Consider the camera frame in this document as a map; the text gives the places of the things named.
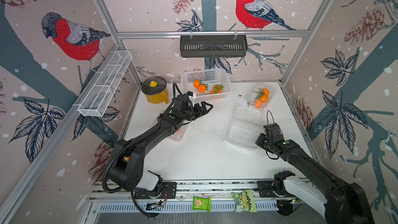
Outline clear clamshell three oranges branch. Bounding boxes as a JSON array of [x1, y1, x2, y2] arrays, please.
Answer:
[[246, 82, 275, 111]]

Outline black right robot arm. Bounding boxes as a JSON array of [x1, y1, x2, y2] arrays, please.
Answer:
[[256, 123, 375, 224]]

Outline orange on branch near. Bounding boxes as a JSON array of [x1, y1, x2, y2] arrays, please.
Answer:
[[255, 100, 263, 109]]

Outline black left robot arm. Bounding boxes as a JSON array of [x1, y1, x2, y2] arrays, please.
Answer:
[[102, 83, 214, 197]]

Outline orange on branch far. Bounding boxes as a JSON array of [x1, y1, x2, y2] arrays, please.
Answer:
[[261, 88, 269, 96]]

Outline orange on branch middle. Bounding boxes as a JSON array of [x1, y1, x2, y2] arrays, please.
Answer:
[[259, 95, 269, 103]]

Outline white plastic basket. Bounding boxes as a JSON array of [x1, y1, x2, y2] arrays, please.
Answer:
[[180, 68, 232, 103]]

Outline black hanging wire shelf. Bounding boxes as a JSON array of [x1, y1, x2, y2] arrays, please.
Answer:
[[180, 35, 248, 58]]

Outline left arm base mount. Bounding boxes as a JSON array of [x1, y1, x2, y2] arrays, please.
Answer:
[[133, 181, 177, 200]]

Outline yellow pot with lid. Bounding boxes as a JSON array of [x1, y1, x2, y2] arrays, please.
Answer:
[[141, 77, 169, 104]]

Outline green snack packet small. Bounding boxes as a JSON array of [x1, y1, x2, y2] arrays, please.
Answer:
[[192, 197, 211, 212]]

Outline clear clamshell oranges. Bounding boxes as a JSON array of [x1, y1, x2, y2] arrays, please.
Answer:
[[152, 115, 187, 141]]

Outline white wire wall shelf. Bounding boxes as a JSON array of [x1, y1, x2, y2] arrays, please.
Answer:
[[78, 50, 132, 117]]

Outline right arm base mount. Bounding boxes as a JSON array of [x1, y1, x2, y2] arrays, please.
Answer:
[[257, 180, 295, 198]]

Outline green snack packet large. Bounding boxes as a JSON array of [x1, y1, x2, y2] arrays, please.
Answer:
[[231, 189, 257, 213]]

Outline clear clamshell four oranges branch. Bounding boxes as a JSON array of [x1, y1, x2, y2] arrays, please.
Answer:
[[226, 104, 266, 150]]

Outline orange on branch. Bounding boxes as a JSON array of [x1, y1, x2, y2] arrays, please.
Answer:
[[259, 95, 269, 103], [261, 88, 269, 96], [255, 100, 263, 109]]

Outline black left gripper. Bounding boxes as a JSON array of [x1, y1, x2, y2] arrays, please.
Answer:
[[181, 102, 213, 122]]

